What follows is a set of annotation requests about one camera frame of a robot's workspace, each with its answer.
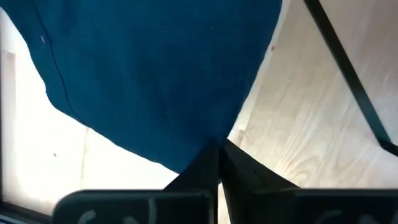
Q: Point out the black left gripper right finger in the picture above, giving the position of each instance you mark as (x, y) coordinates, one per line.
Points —
(264, 205)

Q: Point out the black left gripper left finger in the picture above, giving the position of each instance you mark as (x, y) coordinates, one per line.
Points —
(192, 205)

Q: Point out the wooden shelf with black legs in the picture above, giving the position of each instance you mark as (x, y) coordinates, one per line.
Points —
(311, 109)

